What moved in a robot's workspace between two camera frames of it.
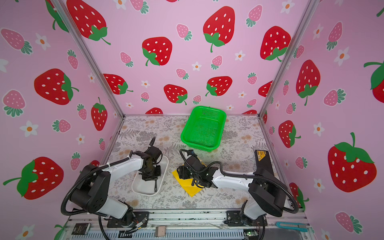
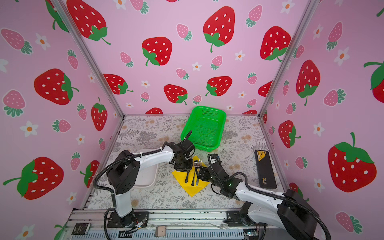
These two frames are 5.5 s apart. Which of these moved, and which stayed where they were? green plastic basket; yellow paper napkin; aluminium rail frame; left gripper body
Moved: left gripper body
Stayed: yellow paper napkin; green plastic basket; aluminium rail frame
